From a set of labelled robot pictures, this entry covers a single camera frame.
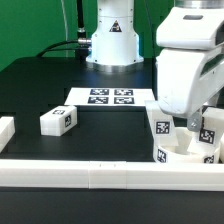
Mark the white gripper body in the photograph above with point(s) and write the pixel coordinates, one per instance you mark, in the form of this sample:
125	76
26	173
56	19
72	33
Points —
190	67

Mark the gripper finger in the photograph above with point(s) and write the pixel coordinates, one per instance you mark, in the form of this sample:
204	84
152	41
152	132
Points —
195	121

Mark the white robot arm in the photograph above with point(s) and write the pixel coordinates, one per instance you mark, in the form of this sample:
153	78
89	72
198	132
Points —
115	44

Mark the white paper marker sheet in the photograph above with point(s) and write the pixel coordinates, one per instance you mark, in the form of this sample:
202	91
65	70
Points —
109	97

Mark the white U-shaped fence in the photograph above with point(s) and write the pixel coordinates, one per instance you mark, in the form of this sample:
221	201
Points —
110	175

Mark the black cable upright connector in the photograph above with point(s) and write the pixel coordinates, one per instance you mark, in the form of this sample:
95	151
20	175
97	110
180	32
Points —
81	32

